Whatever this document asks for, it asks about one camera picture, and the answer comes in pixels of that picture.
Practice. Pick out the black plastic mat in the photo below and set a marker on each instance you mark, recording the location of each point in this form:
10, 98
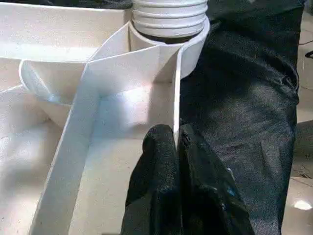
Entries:
244, 98

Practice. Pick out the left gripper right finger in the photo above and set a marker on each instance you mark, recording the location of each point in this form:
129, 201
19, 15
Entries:
207, 195

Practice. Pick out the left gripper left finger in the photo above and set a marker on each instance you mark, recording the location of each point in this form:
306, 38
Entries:
156, 183

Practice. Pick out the white plastic table leg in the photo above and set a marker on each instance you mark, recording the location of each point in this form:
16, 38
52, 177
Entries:
168, 22

